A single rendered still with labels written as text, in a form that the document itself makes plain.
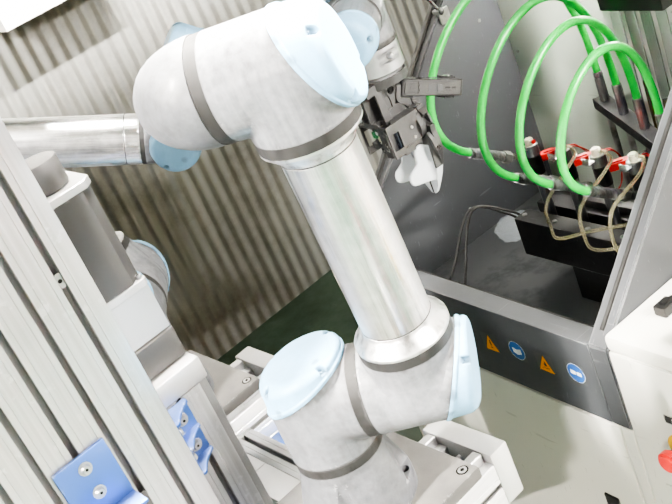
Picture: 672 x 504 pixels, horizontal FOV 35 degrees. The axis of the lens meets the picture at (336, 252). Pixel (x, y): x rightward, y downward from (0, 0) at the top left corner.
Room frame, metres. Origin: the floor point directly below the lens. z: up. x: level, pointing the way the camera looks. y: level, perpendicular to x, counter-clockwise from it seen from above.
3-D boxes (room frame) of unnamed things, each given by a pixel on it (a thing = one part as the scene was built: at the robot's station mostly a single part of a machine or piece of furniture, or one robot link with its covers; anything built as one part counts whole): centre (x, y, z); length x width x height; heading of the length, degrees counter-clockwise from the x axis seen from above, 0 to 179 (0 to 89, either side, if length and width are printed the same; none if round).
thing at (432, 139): (1.46, -0.19, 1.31); 0.05 x 0.02 x 0.09; 25
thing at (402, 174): (1.49, -0.16, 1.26); 0.06 x 0.03 x 0.09; 115
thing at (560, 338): (1.62, -0.18, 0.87); 0.62 x 0.04 x 0.16; 25
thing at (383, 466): (1.10, 0.10, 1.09); 0.15 x 0.15 x 0.10
